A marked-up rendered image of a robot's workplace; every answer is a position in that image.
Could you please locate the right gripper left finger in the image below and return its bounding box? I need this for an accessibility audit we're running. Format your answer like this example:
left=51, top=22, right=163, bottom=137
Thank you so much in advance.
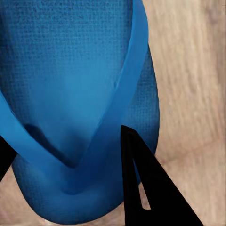
left=0, top=135, right=17, bottom=182

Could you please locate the sandal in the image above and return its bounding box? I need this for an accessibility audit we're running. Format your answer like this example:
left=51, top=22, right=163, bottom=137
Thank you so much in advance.
left=0, top=0, right=160, bottom=225

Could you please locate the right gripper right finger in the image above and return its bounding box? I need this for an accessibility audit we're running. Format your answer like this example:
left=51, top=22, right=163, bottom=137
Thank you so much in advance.
left=121, top=125, right=204, bottom=226

